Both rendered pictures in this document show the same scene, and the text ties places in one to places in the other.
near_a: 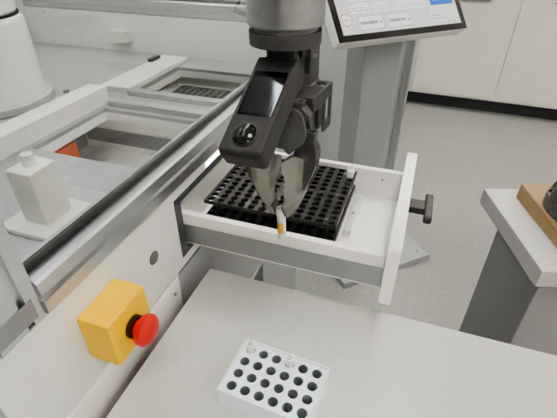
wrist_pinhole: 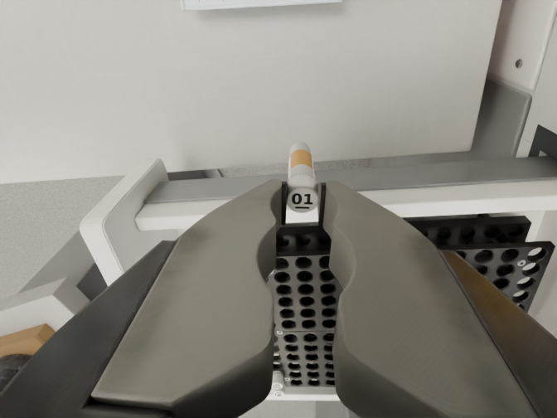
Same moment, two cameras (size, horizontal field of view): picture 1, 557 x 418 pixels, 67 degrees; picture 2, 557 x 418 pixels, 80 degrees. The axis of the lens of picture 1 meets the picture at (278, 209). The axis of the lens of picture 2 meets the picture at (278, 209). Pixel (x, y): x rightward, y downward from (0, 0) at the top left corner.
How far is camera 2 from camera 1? 0.41 m
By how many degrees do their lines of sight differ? 31
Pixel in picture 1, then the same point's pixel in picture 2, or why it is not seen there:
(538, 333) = not seen: hidden behind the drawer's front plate
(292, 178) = (213, 274)
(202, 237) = (515, 167)
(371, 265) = (165, 202)
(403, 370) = (117, 85)
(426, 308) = not seen: hidden behind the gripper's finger
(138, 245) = not seen: outside the picture
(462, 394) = (41, 81)
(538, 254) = (65, 317)
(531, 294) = (89, 274)
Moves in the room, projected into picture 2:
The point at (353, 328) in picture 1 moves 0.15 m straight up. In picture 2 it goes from (205, 126) to (149, 199)
